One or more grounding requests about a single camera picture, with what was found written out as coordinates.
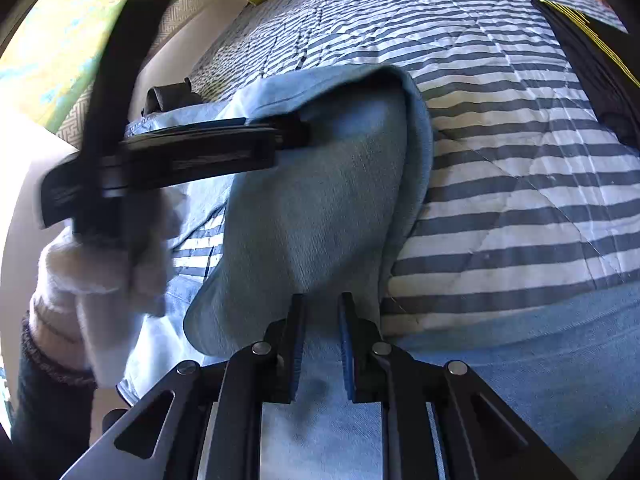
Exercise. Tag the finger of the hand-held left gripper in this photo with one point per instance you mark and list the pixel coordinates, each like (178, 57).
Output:
(292, 140)
(290, 122)

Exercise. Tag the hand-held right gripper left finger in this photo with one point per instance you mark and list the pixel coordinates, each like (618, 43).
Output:
(297, 340)

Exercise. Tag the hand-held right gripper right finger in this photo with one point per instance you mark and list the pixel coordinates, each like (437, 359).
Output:
(347, 350)

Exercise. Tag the light blue jeans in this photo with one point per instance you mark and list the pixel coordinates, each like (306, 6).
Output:
(310, 210)

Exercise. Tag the person's left forearm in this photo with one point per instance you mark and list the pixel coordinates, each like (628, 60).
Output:
(45, 410)

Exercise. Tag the person's left hand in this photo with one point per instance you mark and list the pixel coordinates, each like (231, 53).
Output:
(100, 270)

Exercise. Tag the blue checked bed sheet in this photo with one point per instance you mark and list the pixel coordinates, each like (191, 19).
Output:
(260, 45)

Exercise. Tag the dark grey knit garment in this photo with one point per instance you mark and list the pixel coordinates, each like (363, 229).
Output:
(165, 97)

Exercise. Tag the blue white striped quilt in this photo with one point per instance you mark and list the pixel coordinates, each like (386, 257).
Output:
(500, 160)

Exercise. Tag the dark folded garment yellow stripes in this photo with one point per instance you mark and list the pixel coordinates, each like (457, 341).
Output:
(590, 75)

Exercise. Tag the landscape wall scroll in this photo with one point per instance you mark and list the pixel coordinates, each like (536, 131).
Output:
(50, 60)

